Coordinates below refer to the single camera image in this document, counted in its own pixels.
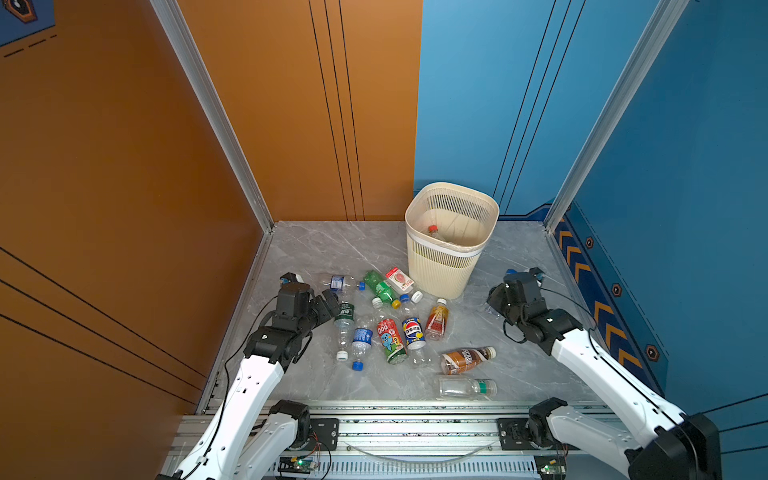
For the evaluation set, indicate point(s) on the small green soda bottle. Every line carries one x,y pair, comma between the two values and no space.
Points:
382,290

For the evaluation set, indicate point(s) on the red Qoo drink bottle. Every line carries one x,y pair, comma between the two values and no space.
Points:
387,330

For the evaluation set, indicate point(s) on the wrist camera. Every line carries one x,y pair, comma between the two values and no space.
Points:
536,272
290,279

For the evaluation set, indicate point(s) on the green circuit board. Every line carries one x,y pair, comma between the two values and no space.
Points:
296,466
550,467

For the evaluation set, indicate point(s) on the cream plastic waste bin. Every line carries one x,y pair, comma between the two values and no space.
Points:
447,229

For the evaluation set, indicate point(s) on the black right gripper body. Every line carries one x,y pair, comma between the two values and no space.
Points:
514,316

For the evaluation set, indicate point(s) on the Pepsi label clear bottle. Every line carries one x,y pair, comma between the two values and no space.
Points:
414,334

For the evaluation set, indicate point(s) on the right green circuit board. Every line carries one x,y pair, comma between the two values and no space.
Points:
550,467

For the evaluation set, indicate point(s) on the left aluminium corner post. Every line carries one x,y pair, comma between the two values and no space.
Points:
177,31

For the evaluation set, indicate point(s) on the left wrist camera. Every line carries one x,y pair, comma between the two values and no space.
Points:
290,279

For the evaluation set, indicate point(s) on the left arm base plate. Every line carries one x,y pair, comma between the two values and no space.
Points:
316,433

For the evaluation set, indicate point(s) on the right aluminium corner post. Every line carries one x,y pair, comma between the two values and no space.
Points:
653,38

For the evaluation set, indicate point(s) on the small clear bottle blue label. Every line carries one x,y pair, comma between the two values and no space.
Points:
341,283

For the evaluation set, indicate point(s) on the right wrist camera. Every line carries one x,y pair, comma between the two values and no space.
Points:
536,272

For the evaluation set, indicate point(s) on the orange red label bottle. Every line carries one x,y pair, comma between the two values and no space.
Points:
437,320

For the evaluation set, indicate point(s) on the aluminium corner post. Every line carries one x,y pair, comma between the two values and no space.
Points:
177,31
653,38

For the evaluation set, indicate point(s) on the clear bottle dark green label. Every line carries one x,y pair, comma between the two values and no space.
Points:
345,323

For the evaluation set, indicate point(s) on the brown coffee drink bottle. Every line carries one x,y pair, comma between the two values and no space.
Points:
462,360

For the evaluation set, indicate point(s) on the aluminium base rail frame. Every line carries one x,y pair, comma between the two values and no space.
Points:
391,434

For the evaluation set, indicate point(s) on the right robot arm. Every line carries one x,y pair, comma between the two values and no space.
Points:
658,440

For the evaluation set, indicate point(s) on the clear bottle green cap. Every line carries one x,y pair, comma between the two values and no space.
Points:
466,387

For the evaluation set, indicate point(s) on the bottle with watermelon label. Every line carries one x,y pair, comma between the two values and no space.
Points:
403,284

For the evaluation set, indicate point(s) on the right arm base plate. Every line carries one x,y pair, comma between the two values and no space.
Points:
522,434

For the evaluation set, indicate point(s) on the left green circuit board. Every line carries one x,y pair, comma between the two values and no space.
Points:
296,466

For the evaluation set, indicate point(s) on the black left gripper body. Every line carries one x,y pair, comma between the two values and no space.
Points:
312,317

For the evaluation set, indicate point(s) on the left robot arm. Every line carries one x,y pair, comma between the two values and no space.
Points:
227,449

